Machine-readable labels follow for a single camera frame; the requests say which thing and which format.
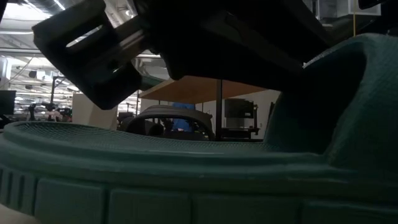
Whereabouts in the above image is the wooden shelf black metal frame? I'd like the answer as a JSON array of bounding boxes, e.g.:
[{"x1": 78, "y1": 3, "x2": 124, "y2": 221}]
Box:
[{"x1": 138, "y1": 75, "x2": 272, "y2": 142}]

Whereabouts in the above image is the black screen on cart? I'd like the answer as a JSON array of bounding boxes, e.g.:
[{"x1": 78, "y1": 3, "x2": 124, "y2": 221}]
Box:
[{"x1": 223, "y1": 97, "x2": 260, "y2": 142}]

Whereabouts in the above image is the green rubber slide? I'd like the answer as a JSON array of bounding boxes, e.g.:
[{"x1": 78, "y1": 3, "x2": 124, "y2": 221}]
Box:
[
  {"x1": 0, "y1": 32, "x2": 398, "y2": 224},
  {"x1": 138, "y1": 75, "x2": 166, "y2": 92}
]

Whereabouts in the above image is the dark computer monitor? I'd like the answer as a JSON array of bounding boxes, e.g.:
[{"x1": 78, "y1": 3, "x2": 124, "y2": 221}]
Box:
[{"x1": 0, "y1": 90, "x2": 17, "y2": 116}]

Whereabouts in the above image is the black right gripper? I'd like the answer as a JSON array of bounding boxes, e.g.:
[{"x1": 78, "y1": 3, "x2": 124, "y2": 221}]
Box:
[{"x1": 32, "y1": 0, "x2": 331, "y2": 111}]

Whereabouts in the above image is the person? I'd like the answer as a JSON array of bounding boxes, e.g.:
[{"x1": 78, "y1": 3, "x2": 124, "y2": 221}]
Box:
[{"x1": 171, "y1": 102, "x2": 195, "y2": 132}]

